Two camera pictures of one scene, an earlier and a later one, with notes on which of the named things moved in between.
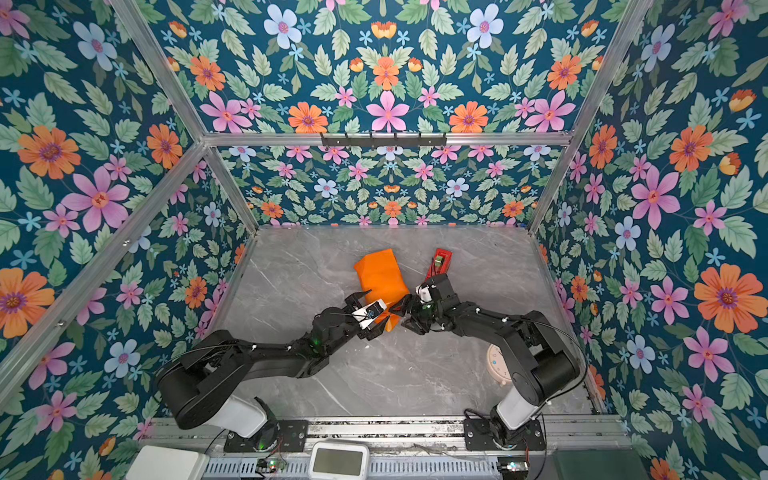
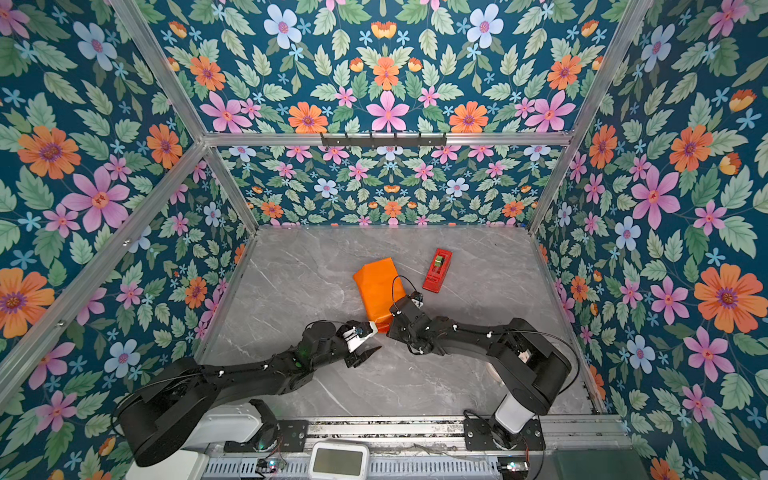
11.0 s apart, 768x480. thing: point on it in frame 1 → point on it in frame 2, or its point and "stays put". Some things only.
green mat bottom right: x=599 y=464 stays put
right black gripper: x=416 y=325 → x=393 y=331
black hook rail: x=383 y=141 stays put
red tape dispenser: x=440 y=264 stays put
